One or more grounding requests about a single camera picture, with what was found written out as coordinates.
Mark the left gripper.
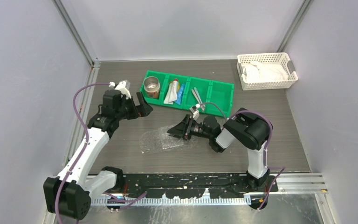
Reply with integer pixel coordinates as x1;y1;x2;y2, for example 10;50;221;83
116;92;152;121

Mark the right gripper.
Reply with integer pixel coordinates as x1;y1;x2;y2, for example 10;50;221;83
168;114;213;140

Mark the brown steel cup with handle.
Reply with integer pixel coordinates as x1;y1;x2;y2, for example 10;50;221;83
143;76;160;99

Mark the clear oval acrylic tray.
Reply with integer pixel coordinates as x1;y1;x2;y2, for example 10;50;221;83
139;125;199;154

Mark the clear acrylic toothbrush holder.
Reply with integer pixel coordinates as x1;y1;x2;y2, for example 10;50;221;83
158;125;198;151

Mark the pink toothbrush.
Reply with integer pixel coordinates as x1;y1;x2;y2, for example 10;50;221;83
192;89;202;105

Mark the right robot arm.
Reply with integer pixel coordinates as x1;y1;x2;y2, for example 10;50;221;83
167;108;273;192

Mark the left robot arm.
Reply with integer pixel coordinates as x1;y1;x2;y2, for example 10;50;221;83
43;90;153;221

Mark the white toothpaste tube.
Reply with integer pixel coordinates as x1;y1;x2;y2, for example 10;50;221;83
164;78;178;105

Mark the blue toothpaste tube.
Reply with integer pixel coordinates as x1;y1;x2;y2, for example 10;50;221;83
174;84;186;105

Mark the white cloth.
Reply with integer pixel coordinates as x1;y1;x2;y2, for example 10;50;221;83
241;61;289;83

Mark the white perforated plastic basket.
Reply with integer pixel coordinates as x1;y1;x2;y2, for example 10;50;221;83
237;52;298;91

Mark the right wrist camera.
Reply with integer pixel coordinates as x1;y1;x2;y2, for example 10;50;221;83
189;104;204;120

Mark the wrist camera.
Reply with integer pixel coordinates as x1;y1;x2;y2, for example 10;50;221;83
189;104;204;120
114;80;132;99

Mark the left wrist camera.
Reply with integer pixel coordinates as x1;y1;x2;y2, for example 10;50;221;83
114;80;132;99

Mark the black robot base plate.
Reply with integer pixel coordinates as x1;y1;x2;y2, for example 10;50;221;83
108;173;278;209

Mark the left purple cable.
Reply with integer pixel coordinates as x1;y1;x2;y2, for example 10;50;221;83
55;82;116;224

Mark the purple cable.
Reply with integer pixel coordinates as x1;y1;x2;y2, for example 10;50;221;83
55;82;116;224
200;102;286;211

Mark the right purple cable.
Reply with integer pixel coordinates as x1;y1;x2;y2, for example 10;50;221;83
200;102;286;211

